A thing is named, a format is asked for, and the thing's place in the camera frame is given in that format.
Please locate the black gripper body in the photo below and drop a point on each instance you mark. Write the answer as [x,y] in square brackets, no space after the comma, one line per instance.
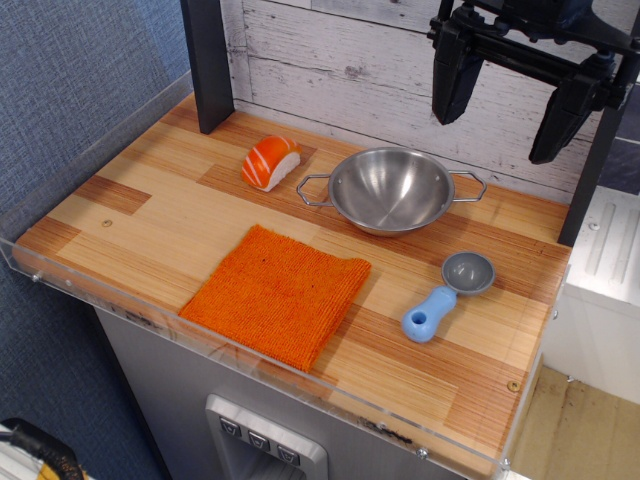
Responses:
[559,21]

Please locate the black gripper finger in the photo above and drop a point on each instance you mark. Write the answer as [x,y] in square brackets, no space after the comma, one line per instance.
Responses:
[455,73]
[568,108]

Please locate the blue handled grey spoon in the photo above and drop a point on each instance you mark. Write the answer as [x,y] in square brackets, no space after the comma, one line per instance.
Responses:
[464,273]

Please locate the orange knitted cloth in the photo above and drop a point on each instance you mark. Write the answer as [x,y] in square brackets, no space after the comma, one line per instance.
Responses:
[278,296]

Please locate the toy salmon sushi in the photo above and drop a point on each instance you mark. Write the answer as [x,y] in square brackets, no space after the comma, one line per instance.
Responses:
[270,161]

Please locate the white sink unit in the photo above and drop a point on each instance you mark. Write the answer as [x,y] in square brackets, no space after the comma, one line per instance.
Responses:
[593,333]

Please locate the grey toy fridge cabinet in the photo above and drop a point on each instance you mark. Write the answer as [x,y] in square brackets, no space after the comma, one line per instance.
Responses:
[171,383]

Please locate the silver dispenser panel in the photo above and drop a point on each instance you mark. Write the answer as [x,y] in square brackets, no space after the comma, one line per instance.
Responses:
[251,446]

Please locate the clear acrylic guard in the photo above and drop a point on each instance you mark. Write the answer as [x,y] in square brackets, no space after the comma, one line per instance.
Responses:
[144,232]

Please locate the black yellow object corner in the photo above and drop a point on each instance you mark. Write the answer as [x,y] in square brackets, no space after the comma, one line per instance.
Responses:
[27,452]

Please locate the dark grey right post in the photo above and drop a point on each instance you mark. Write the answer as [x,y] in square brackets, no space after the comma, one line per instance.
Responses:
[612,162]

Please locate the dark grey post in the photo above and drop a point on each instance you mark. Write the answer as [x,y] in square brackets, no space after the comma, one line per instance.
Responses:
[207,50]
[612,162]

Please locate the steel bowl with handles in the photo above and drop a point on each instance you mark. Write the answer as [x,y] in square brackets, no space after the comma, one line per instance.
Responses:
[391,191]

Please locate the dark grey left post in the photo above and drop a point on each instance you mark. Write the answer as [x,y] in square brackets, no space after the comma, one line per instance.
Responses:
[207,50]

